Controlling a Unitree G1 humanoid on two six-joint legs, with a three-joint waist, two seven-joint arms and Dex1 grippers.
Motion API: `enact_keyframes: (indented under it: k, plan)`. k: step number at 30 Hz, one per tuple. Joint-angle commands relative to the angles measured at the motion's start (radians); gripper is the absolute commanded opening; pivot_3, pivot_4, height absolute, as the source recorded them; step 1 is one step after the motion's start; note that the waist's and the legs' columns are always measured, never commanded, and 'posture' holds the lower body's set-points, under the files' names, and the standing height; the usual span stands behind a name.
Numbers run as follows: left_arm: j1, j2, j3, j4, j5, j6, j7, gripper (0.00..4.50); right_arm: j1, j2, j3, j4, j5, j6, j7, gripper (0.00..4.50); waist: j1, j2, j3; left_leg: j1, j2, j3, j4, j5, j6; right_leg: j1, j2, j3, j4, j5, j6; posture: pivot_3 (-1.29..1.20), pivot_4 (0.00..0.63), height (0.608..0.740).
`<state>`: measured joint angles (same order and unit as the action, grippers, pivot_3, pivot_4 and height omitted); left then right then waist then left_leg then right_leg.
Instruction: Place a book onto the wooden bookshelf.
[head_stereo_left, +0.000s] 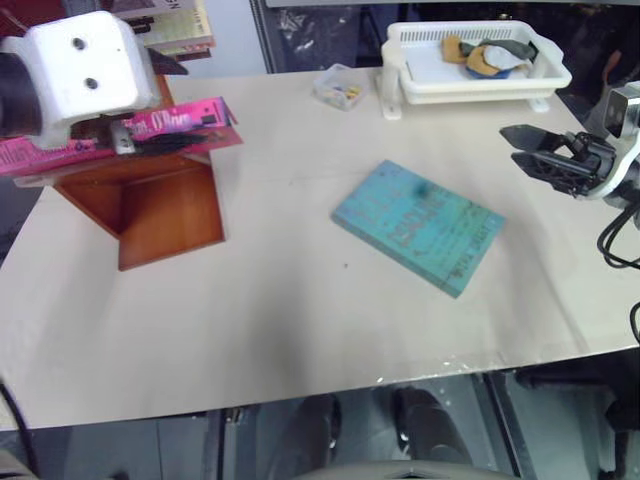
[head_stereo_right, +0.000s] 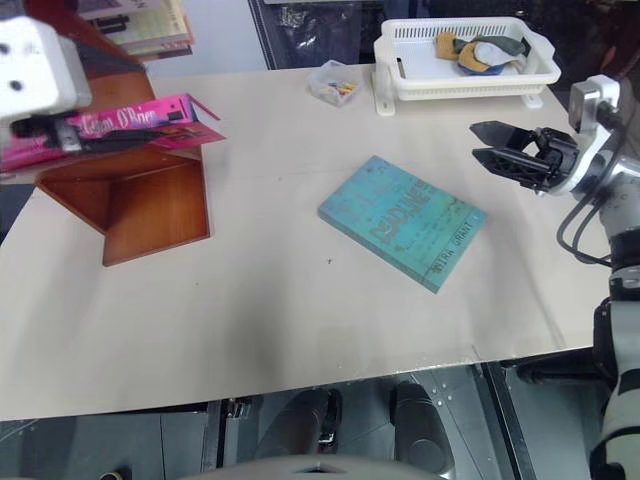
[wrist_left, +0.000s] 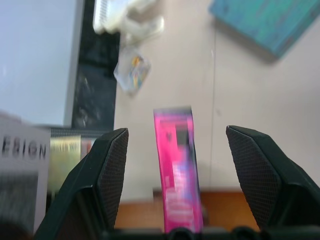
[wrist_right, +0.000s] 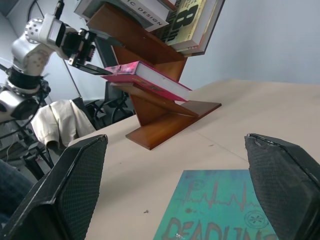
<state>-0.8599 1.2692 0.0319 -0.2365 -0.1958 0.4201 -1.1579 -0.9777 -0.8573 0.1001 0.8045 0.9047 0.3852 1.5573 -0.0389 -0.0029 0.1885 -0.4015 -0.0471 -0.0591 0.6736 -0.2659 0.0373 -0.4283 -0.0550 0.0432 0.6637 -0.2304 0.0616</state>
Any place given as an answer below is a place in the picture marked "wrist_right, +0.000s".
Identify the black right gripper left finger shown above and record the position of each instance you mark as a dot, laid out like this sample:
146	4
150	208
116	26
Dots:
65	190

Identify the brown wooden zigzag bookshelf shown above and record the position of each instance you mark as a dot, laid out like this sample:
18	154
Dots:
162	120

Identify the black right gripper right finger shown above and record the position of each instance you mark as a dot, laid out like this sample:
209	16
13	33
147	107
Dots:
282	187

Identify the person's blue jeans leg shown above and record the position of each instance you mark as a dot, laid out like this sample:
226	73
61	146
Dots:
12	190

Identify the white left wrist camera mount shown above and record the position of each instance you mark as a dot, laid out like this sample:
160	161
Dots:
51	30

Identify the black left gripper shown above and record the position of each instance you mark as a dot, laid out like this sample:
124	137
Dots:
75	46

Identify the white graphic design book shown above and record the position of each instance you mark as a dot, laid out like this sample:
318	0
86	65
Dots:
125	12

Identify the teal hardcover book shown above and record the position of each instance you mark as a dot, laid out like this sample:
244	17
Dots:
215	207

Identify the black yellow number eight book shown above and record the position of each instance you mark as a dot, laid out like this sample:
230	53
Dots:
190	22

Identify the beige jacket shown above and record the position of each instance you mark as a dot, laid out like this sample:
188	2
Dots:
60	122

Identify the black office chair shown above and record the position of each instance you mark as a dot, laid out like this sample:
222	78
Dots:
110	110

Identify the pink hardcover book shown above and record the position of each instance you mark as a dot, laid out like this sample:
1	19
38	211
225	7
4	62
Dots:
155	80

